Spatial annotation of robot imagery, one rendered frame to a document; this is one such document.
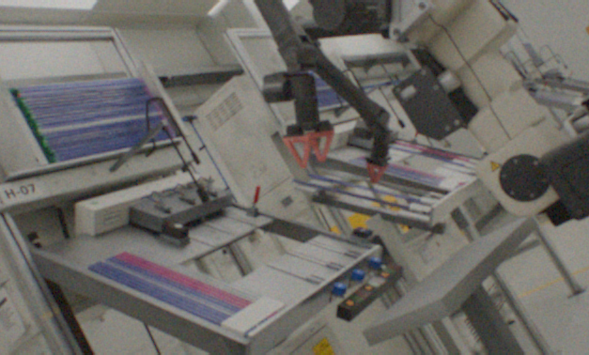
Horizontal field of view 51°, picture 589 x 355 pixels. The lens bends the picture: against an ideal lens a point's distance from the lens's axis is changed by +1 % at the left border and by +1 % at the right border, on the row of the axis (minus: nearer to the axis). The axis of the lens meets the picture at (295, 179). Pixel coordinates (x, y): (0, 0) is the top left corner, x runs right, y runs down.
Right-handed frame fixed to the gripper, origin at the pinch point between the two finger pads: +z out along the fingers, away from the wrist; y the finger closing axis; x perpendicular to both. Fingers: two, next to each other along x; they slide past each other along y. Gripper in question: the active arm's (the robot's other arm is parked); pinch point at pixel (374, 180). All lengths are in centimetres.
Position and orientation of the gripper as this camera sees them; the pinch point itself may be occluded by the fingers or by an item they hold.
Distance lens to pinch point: 226.5
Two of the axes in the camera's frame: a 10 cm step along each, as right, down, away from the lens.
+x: 8.7, 2.2, -4.4
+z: -1.2, 9.6, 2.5
